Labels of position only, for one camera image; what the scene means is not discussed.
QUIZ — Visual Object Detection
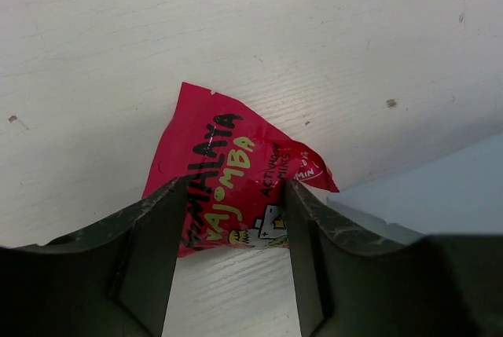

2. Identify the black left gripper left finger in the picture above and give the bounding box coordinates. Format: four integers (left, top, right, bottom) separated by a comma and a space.
1, 178, 187, 336

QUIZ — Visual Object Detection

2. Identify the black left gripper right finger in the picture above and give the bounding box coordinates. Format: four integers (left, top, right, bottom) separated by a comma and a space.
284, 181, 502, 336

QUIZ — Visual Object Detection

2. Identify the light blue paper bag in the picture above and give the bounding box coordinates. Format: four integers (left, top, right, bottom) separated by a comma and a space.
327, 135, 502, 244

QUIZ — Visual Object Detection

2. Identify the pink Himalaya candy packet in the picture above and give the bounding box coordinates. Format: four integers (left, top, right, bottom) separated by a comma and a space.
143, 82, 338, 258

